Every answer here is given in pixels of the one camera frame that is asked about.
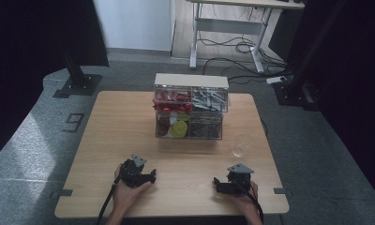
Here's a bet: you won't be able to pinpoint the clear drawer with red pieces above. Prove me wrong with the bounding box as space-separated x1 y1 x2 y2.
153 85 194 114

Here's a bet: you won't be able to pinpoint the white power strip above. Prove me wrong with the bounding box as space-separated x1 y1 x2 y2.
265 75 289 85

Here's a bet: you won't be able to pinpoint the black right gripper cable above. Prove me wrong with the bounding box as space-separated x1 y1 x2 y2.
232 179 265 224

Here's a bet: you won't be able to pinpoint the pile of red pieces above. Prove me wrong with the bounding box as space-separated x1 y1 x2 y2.
152 89 195 115

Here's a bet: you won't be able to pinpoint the grey tape piece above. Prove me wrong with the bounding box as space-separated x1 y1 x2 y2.
273 187 293 198
50 188 74 200

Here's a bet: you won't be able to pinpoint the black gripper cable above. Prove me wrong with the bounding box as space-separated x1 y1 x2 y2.
96 160 128 225
232 179 265 224

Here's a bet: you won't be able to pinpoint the small clear cup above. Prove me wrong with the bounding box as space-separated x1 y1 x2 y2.
232 144 247 158

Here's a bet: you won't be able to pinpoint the person's left hand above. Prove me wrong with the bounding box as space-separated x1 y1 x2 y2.
112 163 154 218

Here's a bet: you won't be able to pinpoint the clear drawer organizer white top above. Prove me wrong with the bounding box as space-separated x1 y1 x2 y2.
153 72 231 141

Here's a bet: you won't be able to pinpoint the dark cabinet under desk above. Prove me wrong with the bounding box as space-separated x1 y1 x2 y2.
267 7 303 61

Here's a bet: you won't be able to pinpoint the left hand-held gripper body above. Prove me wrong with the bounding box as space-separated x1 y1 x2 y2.
119 153 148 189

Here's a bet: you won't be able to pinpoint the dark floor tape mark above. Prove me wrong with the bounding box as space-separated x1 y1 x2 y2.
62 112 85 133

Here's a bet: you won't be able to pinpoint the white desk frame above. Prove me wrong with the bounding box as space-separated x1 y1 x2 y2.
186 0 306 75

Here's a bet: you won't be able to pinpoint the black floor cables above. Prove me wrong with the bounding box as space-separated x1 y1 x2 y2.
196 29 293 86

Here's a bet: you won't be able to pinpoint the large yellow disc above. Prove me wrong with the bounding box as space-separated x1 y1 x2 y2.
168 120 189 139

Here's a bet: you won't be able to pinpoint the clear drawer with dark pieces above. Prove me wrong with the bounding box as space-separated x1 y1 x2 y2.
187 112 224 141

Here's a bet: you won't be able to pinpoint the pile of dark pieces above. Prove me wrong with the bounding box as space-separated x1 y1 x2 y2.
188 119 223 140

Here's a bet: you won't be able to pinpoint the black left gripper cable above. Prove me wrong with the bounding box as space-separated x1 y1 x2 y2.
96 160 128 225

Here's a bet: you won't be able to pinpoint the pile of grey pieces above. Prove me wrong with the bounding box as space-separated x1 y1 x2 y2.
192 87 228 113

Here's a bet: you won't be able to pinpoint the black slanted stand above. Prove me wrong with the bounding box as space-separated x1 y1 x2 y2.
272 0 349 113

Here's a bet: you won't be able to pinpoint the dark red disc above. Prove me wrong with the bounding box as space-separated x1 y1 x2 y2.
157 115 172 137

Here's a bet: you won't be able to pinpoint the clear drawer with grey pieces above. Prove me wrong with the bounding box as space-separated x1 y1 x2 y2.
191 86 230 113

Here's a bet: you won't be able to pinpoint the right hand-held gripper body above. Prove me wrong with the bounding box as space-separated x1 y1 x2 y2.
225 162 255 197

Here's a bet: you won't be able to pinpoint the dark curtain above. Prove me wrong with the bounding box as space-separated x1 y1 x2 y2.
285 0 375 208
0 0 111 165

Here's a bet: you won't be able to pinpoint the clear drawer with discs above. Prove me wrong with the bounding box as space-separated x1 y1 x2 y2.
155 112 190 140

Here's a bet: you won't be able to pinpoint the black stand with flat base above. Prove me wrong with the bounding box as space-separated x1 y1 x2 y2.
52 50 103 99

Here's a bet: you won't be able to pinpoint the person's right hand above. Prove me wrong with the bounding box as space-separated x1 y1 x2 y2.
231 181 261 218

